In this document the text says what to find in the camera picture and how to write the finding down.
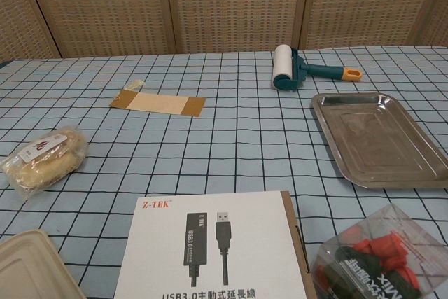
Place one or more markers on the clear box red black parts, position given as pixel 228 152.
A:
pixel 381 260

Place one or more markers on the blue checkered tablecloth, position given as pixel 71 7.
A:
pixel 210 155

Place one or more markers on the brown cardboard envelope piece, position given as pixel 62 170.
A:
pixel 157 103

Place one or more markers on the bread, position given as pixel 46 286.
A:
pixel 52 164

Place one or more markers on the stainless steel tray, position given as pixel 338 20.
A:
pixel 367 138

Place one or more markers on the woven bamboo screen panel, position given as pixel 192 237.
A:
pixel 367 5
pixel 105 8
pixel 439 5
pixel 238 5
pixel 14 15

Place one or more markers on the beige pulp food container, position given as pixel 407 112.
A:
pixel 24 267

